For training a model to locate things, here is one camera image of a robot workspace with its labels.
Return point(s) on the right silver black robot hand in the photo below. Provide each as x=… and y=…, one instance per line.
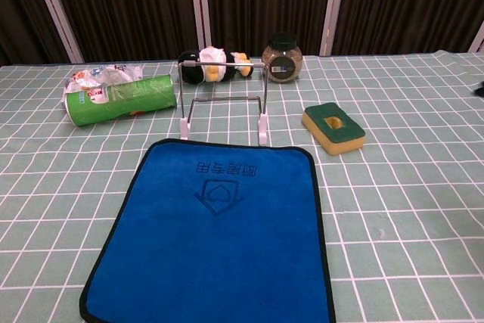
x=479, y=90

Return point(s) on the blue cloth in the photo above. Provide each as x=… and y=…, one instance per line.
x=211, y=243

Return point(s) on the yellow sponge with green pad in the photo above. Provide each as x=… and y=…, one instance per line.
x=348, y=130

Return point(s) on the green checked tablecloth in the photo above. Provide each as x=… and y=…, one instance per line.
x=397, y=224

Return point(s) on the glass jar with black lid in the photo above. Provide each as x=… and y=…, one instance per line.
x=281, y=67

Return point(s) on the black white plush penguin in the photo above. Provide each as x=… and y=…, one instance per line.
x=189, y=75

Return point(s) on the green chip can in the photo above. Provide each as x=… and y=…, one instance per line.
x=121, y=101

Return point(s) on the white crumpled snack bag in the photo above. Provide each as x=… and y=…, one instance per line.
x=94, y=75

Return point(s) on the white screen frame post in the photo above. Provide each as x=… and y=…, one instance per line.
x=478, y=37
x=200, y=5
x=56, y=9
x=332, y=9

